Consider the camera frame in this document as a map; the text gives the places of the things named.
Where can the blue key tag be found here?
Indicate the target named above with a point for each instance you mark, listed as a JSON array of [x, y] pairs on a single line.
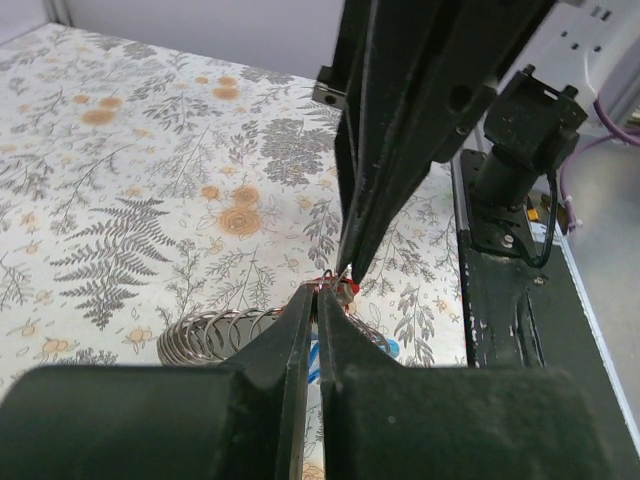
[[314, 362]]

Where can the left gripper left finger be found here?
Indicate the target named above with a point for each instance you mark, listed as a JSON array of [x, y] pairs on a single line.
[[241, 419]]

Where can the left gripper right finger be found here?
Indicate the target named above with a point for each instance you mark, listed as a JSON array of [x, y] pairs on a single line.
[[384, 420]]

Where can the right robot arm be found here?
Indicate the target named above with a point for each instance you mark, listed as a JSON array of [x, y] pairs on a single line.
[[579, 44]]

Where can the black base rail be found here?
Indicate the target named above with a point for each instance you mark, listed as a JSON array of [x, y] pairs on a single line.
[[521, 299]]

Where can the red key tag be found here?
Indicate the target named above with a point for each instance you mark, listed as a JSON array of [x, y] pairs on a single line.
[[343, 287]]

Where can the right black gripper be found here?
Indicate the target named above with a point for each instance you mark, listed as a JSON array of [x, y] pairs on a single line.
[[423, 73]]

